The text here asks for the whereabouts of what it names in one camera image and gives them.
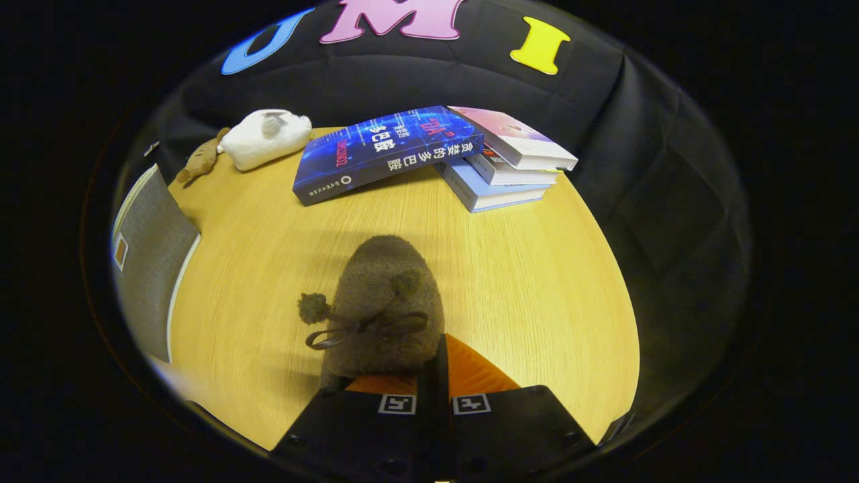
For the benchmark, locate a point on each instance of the white book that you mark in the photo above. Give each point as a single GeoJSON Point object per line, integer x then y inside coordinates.
{"type": "Point", "coordinates": [517, 176]}

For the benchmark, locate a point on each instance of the black backdrop cloth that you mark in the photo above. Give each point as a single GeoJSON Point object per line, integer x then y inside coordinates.
{"type": "Point", "coordinates": [671, 201]}

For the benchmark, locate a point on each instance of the brown striped plush toy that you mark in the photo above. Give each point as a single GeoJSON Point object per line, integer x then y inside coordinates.
{"type": "Point", "coordinates": [201, 161]}

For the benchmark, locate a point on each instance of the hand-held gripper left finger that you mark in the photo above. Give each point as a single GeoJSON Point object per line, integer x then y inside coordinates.
{"type": "Point", "coordinates": [356, 429]}

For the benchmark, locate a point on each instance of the light blue book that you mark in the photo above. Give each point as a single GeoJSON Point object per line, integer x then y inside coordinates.
{"type": "Point", "coordinates": [490, 196]}

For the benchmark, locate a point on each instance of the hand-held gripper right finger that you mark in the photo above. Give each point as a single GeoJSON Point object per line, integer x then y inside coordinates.
{"type": "Point", "coordinates": [510, 429]}

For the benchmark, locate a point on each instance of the dark blue book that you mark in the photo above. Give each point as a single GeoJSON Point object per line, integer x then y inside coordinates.
{"type": "Point", "coordinates": [382, 154]}

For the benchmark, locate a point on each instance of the brown fuzzy shoe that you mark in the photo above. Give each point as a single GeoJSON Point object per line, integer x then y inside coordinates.
{"type": "Point", "coordinates": [382, 275]}

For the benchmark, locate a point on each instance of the white plush toy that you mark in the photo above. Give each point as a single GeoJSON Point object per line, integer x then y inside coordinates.
{"type": "Point", "coordinates": [262, 141]}

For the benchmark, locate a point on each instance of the pink book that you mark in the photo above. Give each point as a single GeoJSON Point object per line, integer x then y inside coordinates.
{"type": "Point", "coordinates": [510, 137]}

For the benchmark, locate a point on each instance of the grey fabric storage box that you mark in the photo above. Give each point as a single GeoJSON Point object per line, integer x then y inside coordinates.
{"type": "Point", "coordinates": [151, 268]}

